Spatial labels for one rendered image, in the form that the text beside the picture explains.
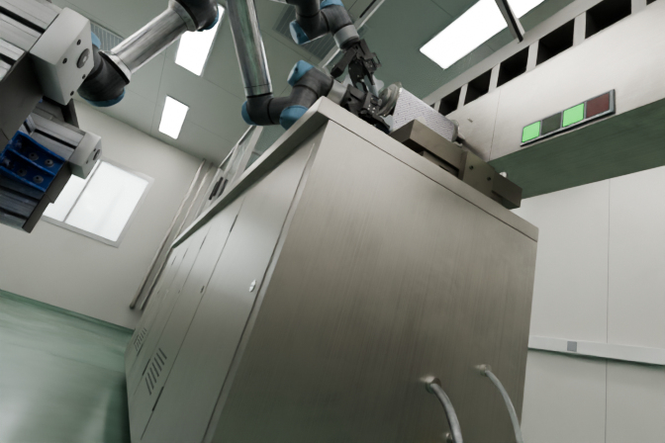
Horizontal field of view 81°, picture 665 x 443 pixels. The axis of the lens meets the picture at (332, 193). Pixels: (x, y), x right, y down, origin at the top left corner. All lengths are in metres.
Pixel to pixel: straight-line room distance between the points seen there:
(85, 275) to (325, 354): 5.88
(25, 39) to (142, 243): 5.88
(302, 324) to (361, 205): 0.25
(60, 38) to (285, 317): 0.52
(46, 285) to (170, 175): 2.20
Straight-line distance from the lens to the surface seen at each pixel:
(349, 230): 0.73
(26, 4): 0.72
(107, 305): 6.44
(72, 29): 0.70
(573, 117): 1.19
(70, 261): 6.49
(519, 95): 1.40
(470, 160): 1.05
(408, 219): 0.81
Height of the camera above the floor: 0.44
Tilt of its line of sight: 23 degrees up
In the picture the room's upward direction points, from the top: 18 degrees clockwise
